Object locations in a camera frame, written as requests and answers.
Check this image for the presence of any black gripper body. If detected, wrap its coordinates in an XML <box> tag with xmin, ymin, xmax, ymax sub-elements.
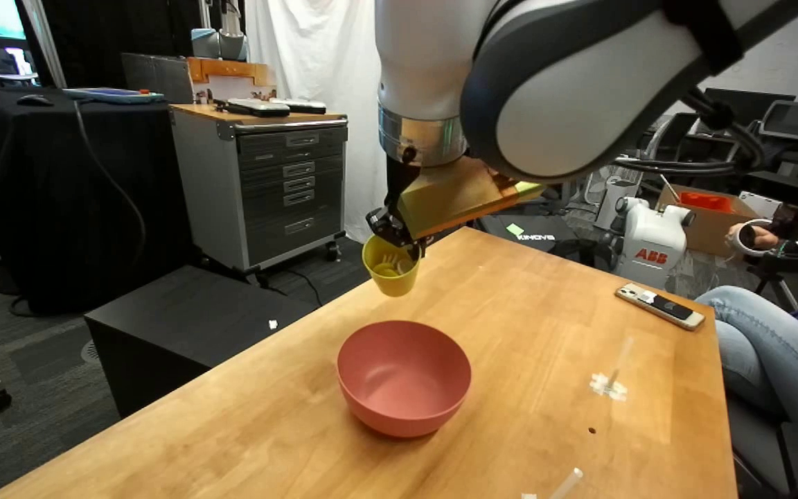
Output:
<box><xmin>383</xmin><ymin>146</ymin><xmax>424</xmax><ymax>225</ymax></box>

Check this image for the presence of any yellow plastic cup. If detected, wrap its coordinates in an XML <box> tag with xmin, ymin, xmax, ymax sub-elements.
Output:
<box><xmin>359</xmin><ymin>233</ymin><xmax>420</xmax><ymax>299</ymax></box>

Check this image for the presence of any pink plastic bowl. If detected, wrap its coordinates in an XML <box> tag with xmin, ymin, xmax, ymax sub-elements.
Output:
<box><xmin>333</xmin><ymin>318</ymin><xmax>473</xmax><ymax>440</ymax></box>

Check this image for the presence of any white VR controller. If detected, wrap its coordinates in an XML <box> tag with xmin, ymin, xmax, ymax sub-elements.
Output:
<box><xmin>726</xmin><ymin>218</ymin><xmax>764</xmax><ymax>261</ymax></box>

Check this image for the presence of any white curtain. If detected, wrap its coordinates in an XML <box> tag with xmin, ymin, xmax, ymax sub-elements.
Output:
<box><xmin>243</xmin><ymin>0</ymin><xmax>394</xmax><ymax>254</ymax></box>

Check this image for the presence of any grey drawer cabinet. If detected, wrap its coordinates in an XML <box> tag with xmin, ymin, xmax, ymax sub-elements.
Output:
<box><xmin>169</xmin><ymin>102</ymin><xmax>352</xmax><ymax>276</ymax></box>

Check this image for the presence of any flat black device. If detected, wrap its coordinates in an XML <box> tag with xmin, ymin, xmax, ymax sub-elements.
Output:
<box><xmin>272</xmin><ymin>96</ymin><xmax>328</xmax><ymax>116</ymax></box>

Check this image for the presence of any black keyboard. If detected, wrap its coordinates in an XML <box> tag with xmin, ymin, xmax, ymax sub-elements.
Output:
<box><xmin>213</xmin><ymin>95</ymin><xmax>291</xmax><ymax>120</ymax></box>

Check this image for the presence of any orange wooden box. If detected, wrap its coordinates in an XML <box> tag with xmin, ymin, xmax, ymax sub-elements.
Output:
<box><xmin>183</xmin><ymin>55</ymin><xmax>277</xmax><ymax>105</ymax></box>

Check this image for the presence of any low black platform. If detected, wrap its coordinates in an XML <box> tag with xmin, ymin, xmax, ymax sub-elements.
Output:
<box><xmin>82</xmin><ymin>261</ymin><xmax>323</xmax><ymax>419</ymax></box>

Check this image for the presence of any white ABB robot part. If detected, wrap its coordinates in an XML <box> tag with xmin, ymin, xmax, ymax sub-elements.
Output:
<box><xmin>611</xmin><ymin>193</ymin><xmax>693</xmax><ymax>289</ymax></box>

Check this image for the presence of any teal container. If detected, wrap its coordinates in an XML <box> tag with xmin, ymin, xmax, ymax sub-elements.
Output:
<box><xmin>189</xmin><ymin>24</ymin><xmax>220</xmax><ymax>60</ymax></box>

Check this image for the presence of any black white remote control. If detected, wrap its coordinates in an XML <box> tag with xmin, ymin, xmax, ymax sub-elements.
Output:
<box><xmin>611</xmin><ymin>279</ymin><xmax>705</xmax><ymax>333</ymax></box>

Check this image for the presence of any brown cardboard box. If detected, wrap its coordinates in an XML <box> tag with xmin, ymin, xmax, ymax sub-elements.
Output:
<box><xmin>657</xmin><ymin>182</ymin><xmax>764</xmax><ymax>261</ymax></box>

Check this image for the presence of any flat blue item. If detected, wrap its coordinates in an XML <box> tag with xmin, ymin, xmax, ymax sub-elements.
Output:
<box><xmin>64</xmin><ymin>87</ymin><xmax>165</xmax><ymax>105</ymax></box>

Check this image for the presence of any black backdrop cloth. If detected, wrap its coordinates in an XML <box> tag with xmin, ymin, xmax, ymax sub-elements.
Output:
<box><xmin>40</xmin><ymin>0</ymin><xmax>207</xmax><ymax>92</ymax></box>

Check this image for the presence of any leg in blue jeans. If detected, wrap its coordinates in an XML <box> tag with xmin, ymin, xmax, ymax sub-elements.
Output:
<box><xmin>693</xmin><ymin>283</ymin><xmax>798</xmax><ymax>446</ymax></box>

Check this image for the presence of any dark grey seat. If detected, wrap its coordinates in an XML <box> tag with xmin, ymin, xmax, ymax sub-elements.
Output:
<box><xmin>726</xmin><ymin>392</ymin><xmax>798</xmax><ymax>499</ymax></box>

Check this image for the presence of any wrist camera on wooden mount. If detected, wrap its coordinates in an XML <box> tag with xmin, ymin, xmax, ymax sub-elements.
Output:
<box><xmin>395</xmin><ymin>153</ymin><xmax>546</xmax><ymax>246</ymax></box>

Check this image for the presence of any thin white cable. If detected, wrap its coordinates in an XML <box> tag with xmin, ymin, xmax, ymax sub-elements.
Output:
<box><xmin>69</xmin><ymin>96</ymin><xmax>150</xmax><ymax>279</ymax></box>

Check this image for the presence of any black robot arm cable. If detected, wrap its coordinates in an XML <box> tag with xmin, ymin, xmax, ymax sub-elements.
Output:
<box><xmin>672</xmin><ymin>87</ymin><xmax>769</xmax><ymax>174</ymax></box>

